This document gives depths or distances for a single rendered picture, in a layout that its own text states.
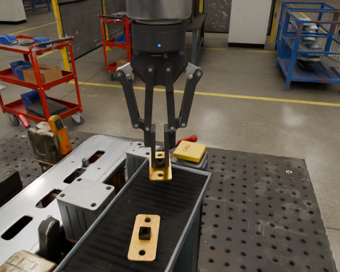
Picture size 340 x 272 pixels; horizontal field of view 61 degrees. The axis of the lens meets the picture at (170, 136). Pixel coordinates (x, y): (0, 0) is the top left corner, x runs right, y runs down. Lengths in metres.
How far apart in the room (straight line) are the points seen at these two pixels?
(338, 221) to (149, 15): 2.15
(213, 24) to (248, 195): 6.66
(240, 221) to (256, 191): 0.19
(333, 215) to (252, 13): 5.13
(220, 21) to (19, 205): 7.16
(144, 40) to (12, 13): 10.55
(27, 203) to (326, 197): 2.16
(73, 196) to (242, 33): 6.43
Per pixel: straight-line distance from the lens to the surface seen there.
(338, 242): 2.23
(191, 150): 0.64
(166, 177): 0.49
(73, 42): 5.46
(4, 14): 11.12
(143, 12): 0.38
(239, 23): 6.82
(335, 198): 2.57
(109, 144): 0.98
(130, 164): 0.84
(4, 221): 0.79
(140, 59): 0.42
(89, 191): 0.62
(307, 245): 1.14
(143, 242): 0.44
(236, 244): 1.06
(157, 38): 0.39
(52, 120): 0.96
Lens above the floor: 1.50
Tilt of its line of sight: 30 degrees down
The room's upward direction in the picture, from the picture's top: straight up
